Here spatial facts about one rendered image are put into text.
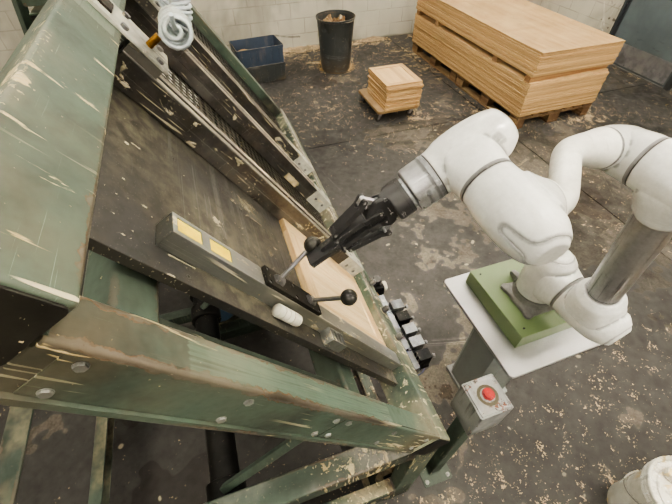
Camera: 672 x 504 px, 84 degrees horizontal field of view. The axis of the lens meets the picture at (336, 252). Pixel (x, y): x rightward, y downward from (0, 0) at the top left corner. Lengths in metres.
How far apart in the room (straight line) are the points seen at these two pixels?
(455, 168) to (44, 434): 2.47
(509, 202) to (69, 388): 0.60
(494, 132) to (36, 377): 0.69
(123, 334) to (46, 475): 2.17
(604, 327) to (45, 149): 1.49
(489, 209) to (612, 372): 2.27
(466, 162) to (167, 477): 2.05
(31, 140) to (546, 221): 0.63
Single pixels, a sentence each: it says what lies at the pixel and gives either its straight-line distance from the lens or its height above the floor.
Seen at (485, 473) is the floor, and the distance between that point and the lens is 2.28.
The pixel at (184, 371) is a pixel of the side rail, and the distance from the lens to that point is 0.46.
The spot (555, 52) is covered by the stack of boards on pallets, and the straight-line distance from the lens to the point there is 4.52.
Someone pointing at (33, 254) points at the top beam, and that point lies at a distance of 0.36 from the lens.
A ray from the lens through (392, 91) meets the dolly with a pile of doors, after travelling 4.34.
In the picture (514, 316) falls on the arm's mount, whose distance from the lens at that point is 1.67.
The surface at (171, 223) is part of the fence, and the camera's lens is 0.65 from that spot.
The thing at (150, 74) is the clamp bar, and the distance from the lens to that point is 0.96.
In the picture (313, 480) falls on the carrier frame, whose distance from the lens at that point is 1.35.
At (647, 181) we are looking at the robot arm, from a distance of 1.12.
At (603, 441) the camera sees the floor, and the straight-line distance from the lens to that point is 2.60.
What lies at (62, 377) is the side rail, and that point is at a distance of 0.45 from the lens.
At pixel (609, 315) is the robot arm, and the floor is 1.09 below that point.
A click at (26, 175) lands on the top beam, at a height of 1.92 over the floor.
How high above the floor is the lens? 2.11
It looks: 48 degrees down
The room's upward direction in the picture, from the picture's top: straight up
